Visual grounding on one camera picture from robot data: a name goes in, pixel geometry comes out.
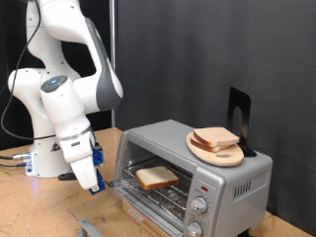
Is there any black base cable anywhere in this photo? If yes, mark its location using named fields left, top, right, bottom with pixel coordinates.
left=0, top=161, right=28, bottom=168
left=0, top=151, right=33, bottom=161

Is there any white bread slice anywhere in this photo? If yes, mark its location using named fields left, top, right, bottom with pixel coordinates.
left=135, top=166, right=181, bottom=191
left=193, top=126, right=240, bottom=148
left=190, top=136, right=228, bottom=153

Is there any silver oven knob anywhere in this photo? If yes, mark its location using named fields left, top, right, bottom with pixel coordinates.
left=185, top=221, right=203, bottom=237
left=190, top=197, right=208, bottom=215

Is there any glass oven door with handle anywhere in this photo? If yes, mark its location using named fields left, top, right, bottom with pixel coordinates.
left=67, top=187, right=186, bottom=237

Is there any wire oven rack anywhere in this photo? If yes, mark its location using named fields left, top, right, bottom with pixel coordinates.
left=121, top=157, right=194, bottom=222

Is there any black metal bookend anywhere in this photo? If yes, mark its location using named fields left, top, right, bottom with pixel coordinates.
left=226, top=87, right=258, bottom=158

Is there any vertical metal pole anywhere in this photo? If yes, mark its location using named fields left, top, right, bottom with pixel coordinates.
left=109, top=0, right=117, bottom=128

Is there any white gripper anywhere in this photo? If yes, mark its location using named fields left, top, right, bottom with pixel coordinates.
left=70, top=153, right=101, bottom=194

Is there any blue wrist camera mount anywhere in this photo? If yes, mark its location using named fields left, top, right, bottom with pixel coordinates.
left=92, top=141, right=105, bottom=167

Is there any round wooden board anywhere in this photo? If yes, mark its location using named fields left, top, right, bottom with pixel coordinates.
left=186, top=131, right=245, bottom=167

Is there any silver toaster oven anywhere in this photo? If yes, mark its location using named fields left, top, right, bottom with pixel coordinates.
left=114, top=118, right=274, bottom=237

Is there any metal spatula with blue block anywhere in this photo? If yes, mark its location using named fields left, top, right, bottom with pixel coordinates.
left=57, top=168, right=140, bottom=197

